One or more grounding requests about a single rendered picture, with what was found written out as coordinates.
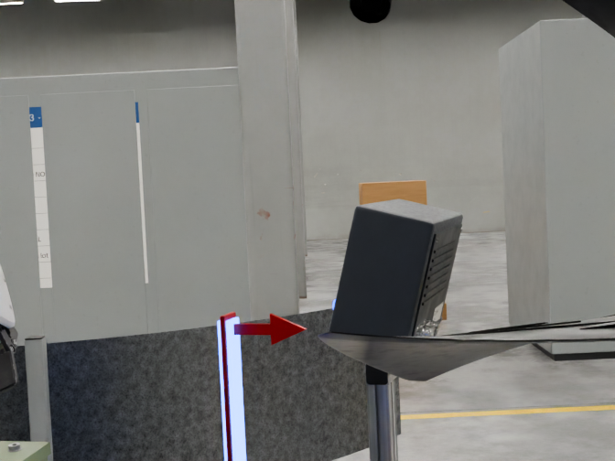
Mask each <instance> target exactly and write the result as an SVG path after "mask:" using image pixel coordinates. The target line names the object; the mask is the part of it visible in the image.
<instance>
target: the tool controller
mask: <svg viewBox="0 0 615 461"><path fill-rule="evenodd" d="M462 219H463V216H462V214H461V213H459V212H456V211H451V210H447V209H440V208H436V207H432V206H428V205H424V204H420V203H415V202H412V201H408V200H403V199H393V200H387V201H381V202H375V203H370V204H364V205H359V206H356V208H355V210H354V213H353V218H352V223H351V230H350V235H349V239H348V243H347V248H346V252H345V257H344V261H343V265H342V270H341V274H340V282H339V287H338V291H337V295H336V300H335V304H334V308H333V313H332V318H331V321H330V326H329V332H330V331H333V332H343V333H353V334H364V335H377V336H390V337H431V336H436V335H437V333H438V330H439V324H440V322H441V321H442V313H443V308H444V304H445V300H446V296H447V292H448V285H449V280H450V276H451V273H452V268H453V264H454V260H455V256H456V251H457V248H458V244H459V236H460V233H461V232H462V224H461V223H462Z"/></svg>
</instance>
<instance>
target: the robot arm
mask: <svg viewBox="0 0 615 461"><path fill-rule="evenodd" d="M14 325H15V316H14V311H13V307H12V303H11V299H10V295H9V293H8V289H7V285H6V282H5V277H4V273H3V270H2V267H1V265H0V341H1V343H0V394H2V393H4V392H6V391H9V390H11V389H13V388H15V387H16V386H17V385H18V383H19V381H18V377H17V372H16V363H15V358H14V354H15V353H16V344H17V343H16V340H17V336H18V333H17V331H16V329H15V328H14Z"/></svg>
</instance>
